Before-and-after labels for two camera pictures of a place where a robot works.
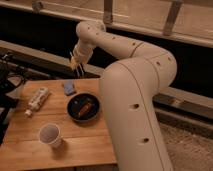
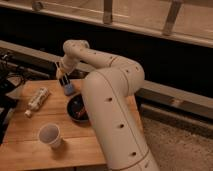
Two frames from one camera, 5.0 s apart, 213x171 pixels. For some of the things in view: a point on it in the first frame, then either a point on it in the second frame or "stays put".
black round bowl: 83,107 stays put
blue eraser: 69,87 stays put
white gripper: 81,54 → 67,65
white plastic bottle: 36,102 stays put
